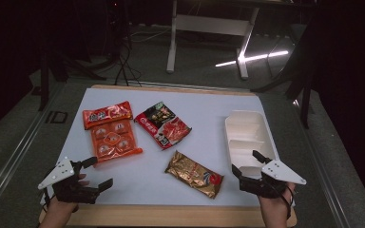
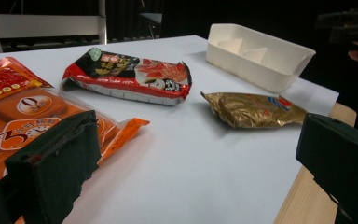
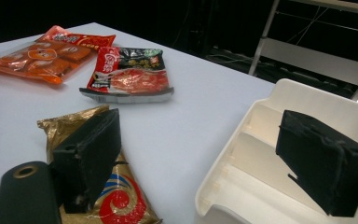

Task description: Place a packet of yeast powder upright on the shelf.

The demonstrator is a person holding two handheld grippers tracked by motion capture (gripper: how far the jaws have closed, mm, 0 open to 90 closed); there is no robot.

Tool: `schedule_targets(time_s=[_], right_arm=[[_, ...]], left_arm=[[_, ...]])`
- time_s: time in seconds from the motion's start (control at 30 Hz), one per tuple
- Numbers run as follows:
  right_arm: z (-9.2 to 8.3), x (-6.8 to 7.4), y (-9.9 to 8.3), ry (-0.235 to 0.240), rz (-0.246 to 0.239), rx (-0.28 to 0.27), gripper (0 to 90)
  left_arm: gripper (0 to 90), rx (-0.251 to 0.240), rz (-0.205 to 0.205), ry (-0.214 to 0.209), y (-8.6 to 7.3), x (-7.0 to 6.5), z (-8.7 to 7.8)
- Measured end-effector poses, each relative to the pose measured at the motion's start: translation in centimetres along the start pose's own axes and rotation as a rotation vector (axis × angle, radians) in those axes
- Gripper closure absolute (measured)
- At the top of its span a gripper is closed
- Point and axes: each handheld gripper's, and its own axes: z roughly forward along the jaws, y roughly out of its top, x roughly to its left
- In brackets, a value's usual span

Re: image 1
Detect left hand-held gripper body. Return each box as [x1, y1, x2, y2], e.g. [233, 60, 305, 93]
[37, 157, 100, 204]

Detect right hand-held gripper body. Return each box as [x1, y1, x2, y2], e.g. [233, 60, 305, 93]
[239, 159, 307, 200]

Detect white divided plastic container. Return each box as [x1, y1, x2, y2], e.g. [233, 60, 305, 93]
[223, 109, 281, 179]

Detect orange snack packet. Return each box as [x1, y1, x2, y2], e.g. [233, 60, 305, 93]
[82, 100, 144, 164]

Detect gold snack packet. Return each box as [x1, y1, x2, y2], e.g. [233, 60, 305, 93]
[164, 150, 224, 200]

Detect red and black snack packet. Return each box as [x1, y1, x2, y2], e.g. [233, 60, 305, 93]
[133, 101, 193, 151]

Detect person's left hand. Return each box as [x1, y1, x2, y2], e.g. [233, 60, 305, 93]
[39, 173, 90, 228]

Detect person's right hand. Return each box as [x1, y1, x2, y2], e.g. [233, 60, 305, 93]
[259, 182, 297, 228]

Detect white paper sheet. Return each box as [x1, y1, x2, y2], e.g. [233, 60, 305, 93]
[41, 87, 294, 208]

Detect black metal stand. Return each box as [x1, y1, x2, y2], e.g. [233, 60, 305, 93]
[37, 31, 107, 112]
[250, 31, 318, 129]

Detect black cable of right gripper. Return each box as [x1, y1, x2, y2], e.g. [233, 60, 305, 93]
[277, 184, 295, 221]

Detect black floor bracket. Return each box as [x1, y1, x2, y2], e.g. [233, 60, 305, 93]
[45, 110, 68, 124]

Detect black floor cables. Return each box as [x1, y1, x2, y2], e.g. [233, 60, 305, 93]
[113, 37, 142, 87]

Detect white desk frame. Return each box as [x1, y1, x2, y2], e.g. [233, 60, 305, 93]
[165, 0, 261, 80]

